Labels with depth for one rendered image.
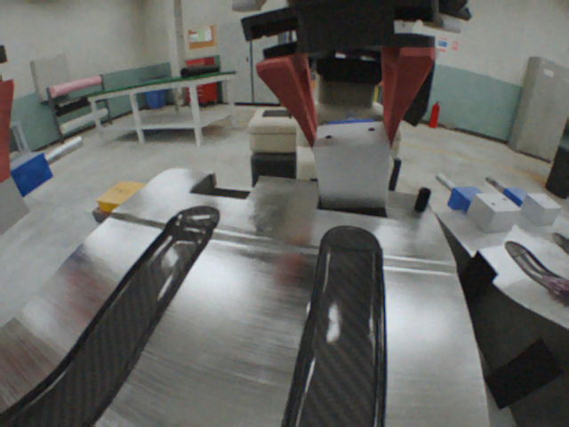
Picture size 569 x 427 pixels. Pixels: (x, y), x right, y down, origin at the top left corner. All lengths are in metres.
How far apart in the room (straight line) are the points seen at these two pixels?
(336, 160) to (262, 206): 0.06
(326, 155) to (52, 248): 0.39
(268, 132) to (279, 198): 0.64
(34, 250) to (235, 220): 0.36
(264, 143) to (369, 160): 0.68
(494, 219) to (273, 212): 0.22
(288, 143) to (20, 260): 0.75
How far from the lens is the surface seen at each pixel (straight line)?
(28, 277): 0.40
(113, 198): 0.38
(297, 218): 0.17
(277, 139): 0.82
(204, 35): 6.96
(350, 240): 0.16
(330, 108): 0.56
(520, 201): 0.40
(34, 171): 0.28
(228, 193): 0.24
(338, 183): 0.18
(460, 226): 0.28
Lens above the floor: 0.99
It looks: 34 degrees down
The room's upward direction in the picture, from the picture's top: straight up
